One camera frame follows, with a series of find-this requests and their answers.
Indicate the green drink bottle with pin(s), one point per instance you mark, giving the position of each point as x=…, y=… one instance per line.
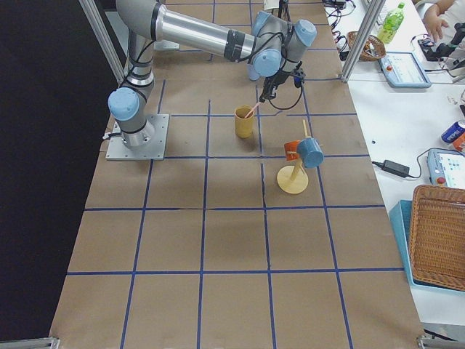
x=391, y=24

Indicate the bamboo wooden cup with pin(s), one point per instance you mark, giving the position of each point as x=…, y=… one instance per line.
x=244, y=121

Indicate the pink chopstick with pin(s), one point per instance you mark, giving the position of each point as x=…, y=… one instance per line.
x=252, y=110

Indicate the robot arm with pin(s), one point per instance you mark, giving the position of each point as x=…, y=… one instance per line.
x=272, y=50

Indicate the blue mug on stand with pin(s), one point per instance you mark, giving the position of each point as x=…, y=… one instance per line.
x=310, y=152

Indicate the wooden mug tree stand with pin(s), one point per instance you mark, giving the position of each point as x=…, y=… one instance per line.
x=294, y=179

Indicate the wicker basket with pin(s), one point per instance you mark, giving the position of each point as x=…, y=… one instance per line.
x=373, y=49

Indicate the pepsi can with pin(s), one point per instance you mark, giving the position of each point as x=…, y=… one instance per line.
x=453, y=132

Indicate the teach pendant tablet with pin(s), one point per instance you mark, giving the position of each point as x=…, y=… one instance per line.
x=403, y=70

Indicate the black power adapter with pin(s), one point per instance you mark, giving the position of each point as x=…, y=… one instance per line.
x=393, y=168

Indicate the light blue tray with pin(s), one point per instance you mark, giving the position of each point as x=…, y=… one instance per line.
x=400, y=217

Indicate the orange mug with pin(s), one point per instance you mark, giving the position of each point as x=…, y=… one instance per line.
x=290, y=149

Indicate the person's hand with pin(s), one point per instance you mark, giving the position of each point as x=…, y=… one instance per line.
x=434, y=23

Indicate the aluminium frame post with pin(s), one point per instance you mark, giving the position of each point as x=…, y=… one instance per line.
x=363, y=33

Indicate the large wicker tray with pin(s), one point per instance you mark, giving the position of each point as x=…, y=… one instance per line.
x=436, y=240

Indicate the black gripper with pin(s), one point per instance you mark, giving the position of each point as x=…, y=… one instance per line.
x=278, y=78

